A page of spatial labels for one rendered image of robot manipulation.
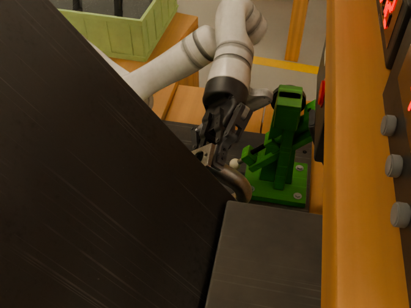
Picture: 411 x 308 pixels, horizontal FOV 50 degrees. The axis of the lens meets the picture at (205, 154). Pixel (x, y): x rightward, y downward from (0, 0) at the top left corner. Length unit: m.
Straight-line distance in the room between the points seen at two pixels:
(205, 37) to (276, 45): 2.43
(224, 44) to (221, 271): 0.41
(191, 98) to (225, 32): 0.56
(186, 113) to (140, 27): 0.43
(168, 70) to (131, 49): 0.77
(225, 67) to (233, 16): 0.11
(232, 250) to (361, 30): 0.31
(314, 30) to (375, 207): 3.29
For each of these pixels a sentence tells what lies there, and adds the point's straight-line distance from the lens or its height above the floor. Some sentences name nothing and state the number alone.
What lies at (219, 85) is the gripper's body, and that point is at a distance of 0.73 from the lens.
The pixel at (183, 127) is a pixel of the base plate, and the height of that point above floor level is 0.90.
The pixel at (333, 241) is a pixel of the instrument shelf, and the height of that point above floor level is 1.54.
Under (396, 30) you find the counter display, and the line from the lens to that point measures 0.33.
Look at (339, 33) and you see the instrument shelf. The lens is 0.38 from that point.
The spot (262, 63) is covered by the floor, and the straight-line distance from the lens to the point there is 3.09.
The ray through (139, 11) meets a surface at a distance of 1.80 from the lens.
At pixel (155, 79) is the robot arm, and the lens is 0.92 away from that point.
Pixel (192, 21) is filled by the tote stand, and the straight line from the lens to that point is 1.92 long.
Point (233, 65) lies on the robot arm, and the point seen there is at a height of 1.29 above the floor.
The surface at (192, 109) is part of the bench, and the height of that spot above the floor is 0.88.
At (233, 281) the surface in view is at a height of 1.24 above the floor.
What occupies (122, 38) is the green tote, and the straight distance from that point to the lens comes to 1.66.
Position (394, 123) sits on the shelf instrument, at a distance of 0.27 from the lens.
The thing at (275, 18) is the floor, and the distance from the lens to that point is 3.62.
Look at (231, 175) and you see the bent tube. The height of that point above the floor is 1.20.
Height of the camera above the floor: 1.72
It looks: 46 degrees down
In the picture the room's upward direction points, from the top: straight up
